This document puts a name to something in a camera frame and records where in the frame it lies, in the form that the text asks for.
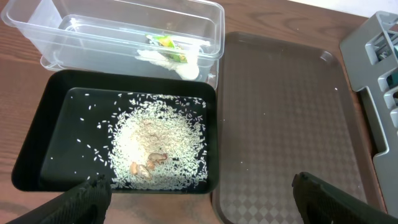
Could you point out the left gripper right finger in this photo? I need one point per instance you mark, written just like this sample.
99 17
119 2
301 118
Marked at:
320 202

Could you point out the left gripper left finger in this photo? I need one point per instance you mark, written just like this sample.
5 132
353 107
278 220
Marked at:
85 203

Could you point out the green snack wrapper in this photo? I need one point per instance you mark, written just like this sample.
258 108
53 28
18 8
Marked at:
166 41

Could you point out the grey dishwasher rack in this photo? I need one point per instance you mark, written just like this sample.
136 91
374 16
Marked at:
370 58

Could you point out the peanut shell pieces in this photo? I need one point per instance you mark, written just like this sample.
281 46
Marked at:
144 170

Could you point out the black plastic tray bin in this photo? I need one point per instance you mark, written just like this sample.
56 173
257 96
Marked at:
69 140

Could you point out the spilled rice pile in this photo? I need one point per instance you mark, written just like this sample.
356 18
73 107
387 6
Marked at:
161 124

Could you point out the brown serving tray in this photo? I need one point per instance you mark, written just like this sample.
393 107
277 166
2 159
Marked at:
284 108

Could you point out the white crumpled tissue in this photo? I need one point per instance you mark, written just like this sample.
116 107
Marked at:
191 48

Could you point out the clear plastic bin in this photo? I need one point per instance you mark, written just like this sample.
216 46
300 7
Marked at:
105 35

